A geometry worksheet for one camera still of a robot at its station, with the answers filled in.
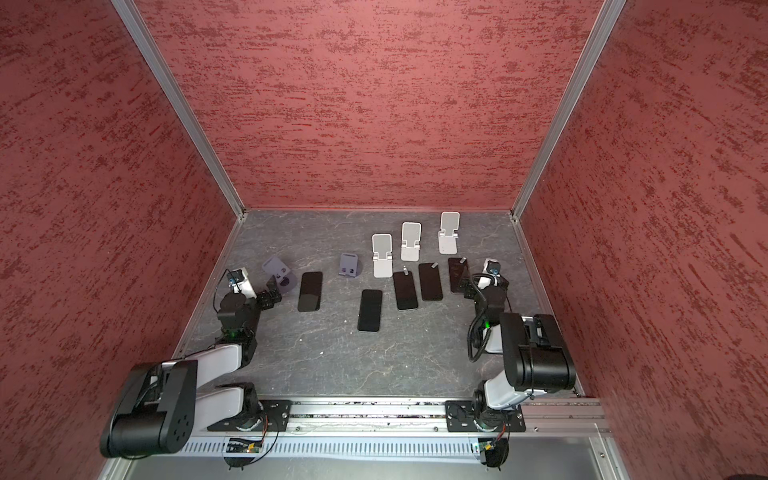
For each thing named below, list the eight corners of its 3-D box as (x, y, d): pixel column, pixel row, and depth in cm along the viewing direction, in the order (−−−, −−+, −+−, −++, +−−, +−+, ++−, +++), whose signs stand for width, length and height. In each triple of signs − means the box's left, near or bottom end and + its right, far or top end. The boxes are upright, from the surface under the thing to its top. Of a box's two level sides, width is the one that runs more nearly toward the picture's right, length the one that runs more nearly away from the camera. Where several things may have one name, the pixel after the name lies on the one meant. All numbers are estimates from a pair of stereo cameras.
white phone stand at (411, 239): (401, 261, 108) (402, 243, 100) (401, 241, 114) (401, 222, 106) (419, 261, 108) (421, 243, 100) (418, 241, 114) (420, 222, 106)
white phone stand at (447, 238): (439, 254, 109) (444, 236, 101) (436, 230, 117) (440, 211, 109) (459, 254, 109) (464, 236, 101) (454, 230, 117) (459, 211, 109)
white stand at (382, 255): (372, 278, 103) (371, 258, 94) (374, 254, 110) (372, 234, 100) (392, 278, 103) (392, 258, 94) (392, 255, 110) (392, 234, 101)
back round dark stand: (341, 276, 103) (338, 265, 97) (345, 263, 106) (342, 252, 101) (359, 278, 102) (358, 267, 97) (363, 266, 106) (361, 254, 100)
